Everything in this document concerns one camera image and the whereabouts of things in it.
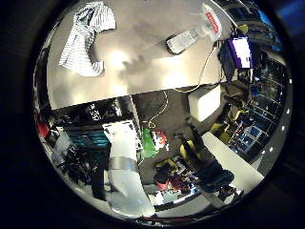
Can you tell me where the black white striped cloth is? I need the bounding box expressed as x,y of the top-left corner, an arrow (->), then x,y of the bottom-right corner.
58,1 -> 117,77

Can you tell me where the red white package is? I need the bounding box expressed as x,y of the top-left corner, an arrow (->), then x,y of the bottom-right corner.
153,129 -> 170,151

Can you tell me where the green bag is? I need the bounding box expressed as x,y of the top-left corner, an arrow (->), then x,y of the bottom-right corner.
141,127 -> 160,159

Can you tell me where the white box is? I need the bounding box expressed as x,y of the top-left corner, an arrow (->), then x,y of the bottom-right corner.
187,84 -> 222,123

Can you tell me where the black yellow equipment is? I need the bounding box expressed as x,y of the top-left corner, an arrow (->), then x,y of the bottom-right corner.
179,123 -> 236,193

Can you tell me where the white desk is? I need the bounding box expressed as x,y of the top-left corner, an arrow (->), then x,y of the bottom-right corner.
201,131 -> 265,194

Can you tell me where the laptop with lit screen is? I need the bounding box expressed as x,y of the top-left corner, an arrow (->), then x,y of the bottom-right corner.
218,35 -> 255,81

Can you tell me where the yellow cable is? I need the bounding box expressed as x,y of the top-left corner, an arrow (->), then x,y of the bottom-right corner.
141,90 -> 170,130

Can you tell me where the white cable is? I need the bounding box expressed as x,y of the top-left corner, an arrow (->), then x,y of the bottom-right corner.
173,44 -> 221,94

